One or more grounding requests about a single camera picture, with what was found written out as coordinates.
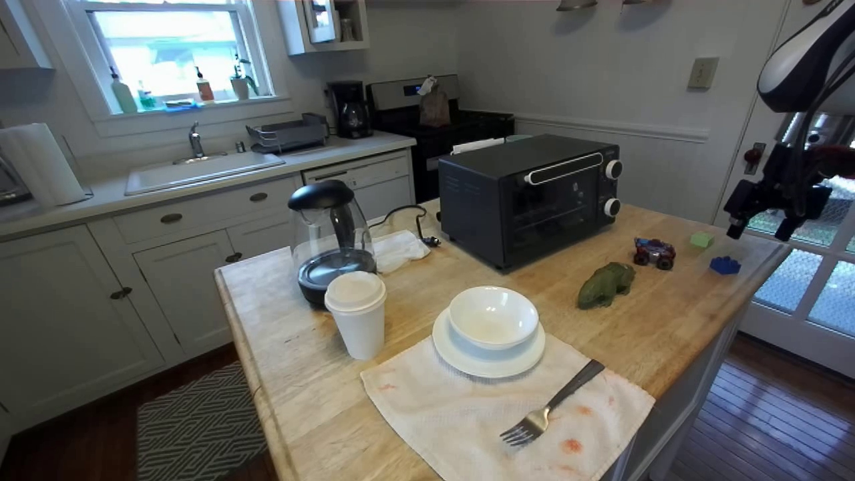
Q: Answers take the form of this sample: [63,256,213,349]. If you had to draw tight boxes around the green soap bottle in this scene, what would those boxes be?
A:
[106,70,142,115]

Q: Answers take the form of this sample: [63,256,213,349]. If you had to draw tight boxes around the brown paper bag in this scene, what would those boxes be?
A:
[416,75,455,130]

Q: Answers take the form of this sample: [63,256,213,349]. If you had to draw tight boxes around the silver fork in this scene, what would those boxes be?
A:
[498,359,606,449]

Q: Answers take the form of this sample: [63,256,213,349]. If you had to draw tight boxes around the white bowl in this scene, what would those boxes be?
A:
[443,282,542,353]

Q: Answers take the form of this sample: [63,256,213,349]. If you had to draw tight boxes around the green toy animal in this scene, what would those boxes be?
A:
[574,260,639,313]

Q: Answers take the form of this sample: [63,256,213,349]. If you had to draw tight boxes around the white counter cabinets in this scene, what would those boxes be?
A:
[0,130,420,437]

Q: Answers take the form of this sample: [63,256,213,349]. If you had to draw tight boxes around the blue block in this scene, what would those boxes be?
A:
[707,254,742,278]

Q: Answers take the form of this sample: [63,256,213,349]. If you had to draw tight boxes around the glass electric kettle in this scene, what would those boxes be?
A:
[286,178,379,313]

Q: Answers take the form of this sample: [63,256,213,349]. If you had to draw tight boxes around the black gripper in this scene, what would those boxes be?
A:
[722,138,828,246]

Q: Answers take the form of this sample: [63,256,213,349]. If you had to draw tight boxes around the folded white napkin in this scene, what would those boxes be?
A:
[369,228,433,278]

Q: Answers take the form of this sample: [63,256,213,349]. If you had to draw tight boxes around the white paper towel roll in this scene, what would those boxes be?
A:
[0,119,91,208]

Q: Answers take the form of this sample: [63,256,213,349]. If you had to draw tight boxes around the small potted plant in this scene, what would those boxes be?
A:
[228,53,261,102]

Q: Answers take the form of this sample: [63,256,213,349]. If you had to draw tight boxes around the black coffee maker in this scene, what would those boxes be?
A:
[323,79,375,142]

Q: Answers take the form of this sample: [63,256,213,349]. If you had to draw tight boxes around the black toaster oven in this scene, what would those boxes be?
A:
[436,130,624,274]

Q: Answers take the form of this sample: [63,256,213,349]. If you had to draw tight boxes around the grey dish rack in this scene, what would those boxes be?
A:
[242,113,331,156]

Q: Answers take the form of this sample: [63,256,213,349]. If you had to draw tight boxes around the white kitchen sink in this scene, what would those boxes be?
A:
[123,150,289,198]

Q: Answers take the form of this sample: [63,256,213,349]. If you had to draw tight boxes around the white glass pane door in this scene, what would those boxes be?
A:
[711,0,855,383]

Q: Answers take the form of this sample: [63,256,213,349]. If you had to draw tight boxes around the black steel stove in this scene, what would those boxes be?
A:
[367,75,519,206]

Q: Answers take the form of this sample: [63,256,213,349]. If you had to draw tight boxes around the white wall cabinet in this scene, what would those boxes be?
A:
[274,0,371,58]

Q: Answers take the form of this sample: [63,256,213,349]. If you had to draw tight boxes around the white paper cup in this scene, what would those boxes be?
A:
[323,270,389,363]

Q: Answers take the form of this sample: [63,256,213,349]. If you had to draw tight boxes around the patterned grey floor mat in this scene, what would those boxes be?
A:
[133,359,270,481]

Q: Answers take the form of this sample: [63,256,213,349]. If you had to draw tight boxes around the kitchen window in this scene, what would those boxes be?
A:
[62,0,274,118]

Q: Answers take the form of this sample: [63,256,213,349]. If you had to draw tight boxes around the black power cord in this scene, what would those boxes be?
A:
[367,204,443,252]

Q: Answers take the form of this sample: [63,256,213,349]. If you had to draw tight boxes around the wall light switch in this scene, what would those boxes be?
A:
[683,55,722,94]

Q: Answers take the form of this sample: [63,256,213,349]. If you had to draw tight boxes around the small toy car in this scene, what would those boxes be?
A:
[631,234,679,273]

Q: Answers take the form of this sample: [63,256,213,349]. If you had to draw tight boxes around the chrome faucet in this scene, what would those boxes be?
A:
[185,119,209,162]

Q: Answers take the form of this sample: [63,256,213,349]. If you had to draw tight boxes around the stained white cloth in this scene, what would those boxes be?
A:
[359,332,657,481]

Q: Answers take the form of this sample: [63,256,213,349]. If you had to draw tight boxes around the white plate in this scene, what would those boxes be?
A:
[429,304,547,383]

